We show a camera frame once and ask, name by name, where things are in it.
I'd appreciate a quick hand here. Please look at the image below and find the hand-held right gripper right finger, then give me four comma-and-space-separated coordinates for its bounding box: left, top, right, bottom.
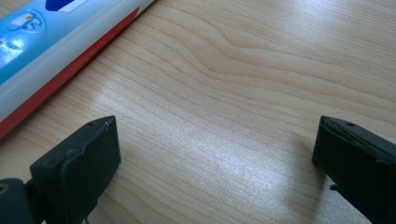
311, 115, 396, 224

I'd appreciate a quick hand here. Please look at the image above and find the blue white red toothpaste box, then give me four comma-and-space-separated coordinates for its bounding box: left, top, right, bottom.
0, 0, 156, 141

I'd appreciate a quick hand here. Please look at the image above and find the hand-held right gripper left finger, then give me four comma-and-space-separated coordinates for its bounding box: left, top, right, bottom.
29, 115, 122, 224

